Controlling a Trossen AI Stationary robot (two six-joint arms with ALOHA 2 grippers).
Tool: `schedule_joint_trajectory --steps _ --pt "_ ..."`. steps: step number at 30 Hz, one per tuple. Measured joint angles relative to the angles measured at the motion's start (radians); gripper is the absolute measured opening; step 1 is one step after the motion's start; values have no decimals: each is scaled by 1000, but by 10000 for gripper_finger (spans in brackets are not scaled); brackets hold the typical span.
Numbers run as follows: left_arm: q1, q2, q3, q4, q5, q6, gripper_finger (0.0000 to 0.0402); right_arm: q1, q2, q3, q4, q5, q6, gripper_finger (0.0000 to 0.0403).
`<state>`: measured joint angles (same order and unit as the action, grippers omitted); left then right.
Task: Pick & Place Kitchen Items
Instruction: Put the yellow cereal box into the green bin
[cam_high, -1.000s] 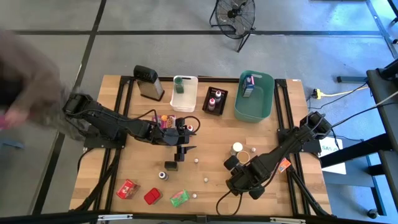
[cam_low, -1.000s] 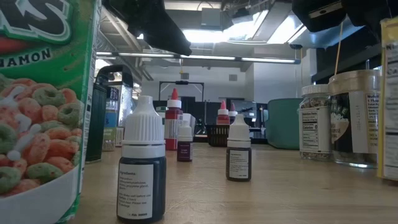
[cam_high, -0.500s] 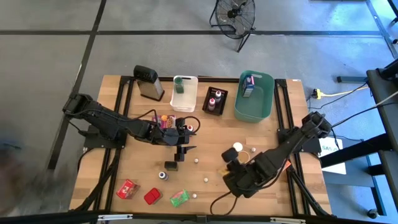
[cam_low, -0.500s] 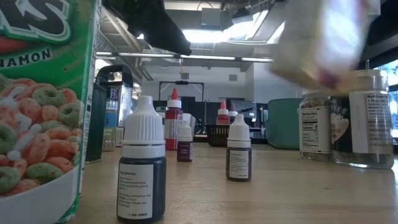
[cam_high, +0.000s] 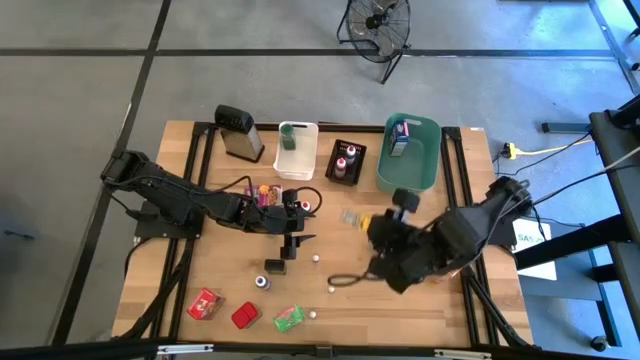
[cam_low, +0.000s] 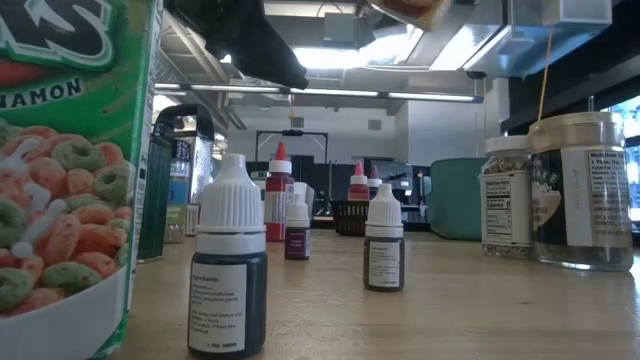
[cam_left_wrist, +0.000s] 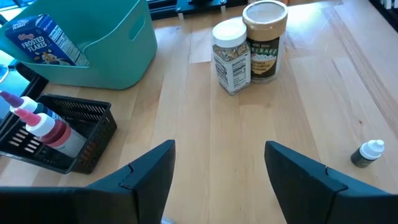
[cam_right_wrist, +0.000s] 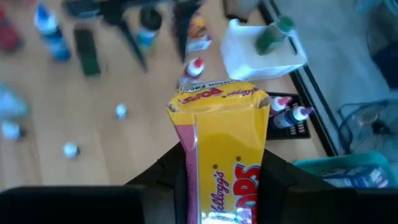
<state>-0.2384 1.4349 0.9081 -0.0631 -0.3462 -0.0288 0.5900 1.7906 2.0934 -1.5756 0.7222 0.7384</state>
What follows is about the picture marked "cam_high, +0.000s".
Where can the black aluminium rig frame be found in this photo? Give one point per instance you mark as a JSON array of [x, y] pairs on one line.
[[360, 128]]

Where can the pink cereal box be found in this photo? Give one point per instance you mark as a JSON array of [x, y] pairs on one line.
[[267, 194]]

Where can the purple food colouring bottle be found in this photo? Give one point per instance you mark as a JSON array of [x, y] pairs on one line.
[[350, 154]]

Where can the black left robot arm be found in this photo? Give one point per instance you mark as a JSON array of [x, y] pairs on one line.
[[175, 195]]

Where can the red flip-top container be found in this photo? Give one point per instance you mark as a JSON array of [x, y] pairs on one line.
[[245, 315]]

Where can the red food colouring bottle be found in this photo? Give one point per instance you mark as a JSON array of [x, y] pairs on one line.
[[305, 205]]

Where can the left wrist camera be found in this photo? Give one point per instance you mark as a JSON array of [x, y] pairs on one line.
[[293, 220]]

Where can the green-lidded spice jar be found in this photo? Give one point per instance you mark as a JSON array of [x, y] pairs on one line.
[[287, 140]]

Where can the white sign green letters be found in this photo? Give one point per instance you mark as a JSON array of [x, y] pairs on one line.
[[540, 260]]

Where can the black front crossbar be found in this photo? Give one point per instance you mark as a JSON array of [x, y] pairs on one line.
[[100, 350]]

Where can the green Apple Jacks box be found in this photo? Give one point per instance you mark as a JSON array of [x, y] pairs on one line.
[[289, 319]]

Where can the metal box grater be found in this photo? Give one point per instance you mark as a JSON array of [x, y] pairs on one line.
[[240, 140]]

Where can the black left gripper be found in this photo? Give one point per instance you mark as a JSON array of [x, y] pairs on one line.
[[272, 220]]

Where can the white plastic bin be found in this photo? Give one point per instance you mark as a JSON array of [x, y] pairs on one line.
[[300, 165]]

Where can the teal plastic bin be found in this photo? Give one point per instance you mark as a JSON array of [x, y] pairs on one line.
[[415, 170]]

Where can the pink food colouring bottle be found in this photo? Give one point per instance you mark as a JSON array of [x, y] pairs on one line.
[[340, 168]]

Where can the small red cereal box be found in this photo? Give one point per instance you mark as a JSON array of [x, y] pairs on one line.
[[205, 303]]

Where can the black work desk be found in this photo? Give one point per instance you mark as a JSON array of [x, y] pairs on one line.
[[615, 150]]

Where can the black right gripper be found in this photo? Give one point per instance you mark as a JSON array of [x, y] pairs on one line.
[[395, 245]]

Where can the blue Frosted Flakes box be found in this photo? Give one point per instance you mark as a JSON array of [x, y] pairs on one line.
[[398, 142]]

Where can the black caster wheel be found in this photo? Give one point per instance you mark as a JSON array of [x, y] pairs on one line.
[[598, 343]]

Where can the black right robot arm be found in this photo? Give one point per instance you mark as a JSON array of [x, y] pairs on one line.
[[475, 220]]

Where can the grey floor bracket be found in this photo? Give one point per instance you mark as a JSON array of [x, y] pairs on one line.
[[20, 234]]

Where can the blue-capped small bottle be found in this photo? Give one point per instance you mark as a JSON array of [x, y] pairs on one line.
[[262, 283]]

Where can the black floor fan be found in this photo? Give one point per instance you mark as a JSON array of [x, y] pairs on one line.
[[375, 22]]

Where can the black slotted plastic basket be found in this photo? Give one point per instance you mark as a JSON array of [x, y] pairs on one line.
[[332, 175]]

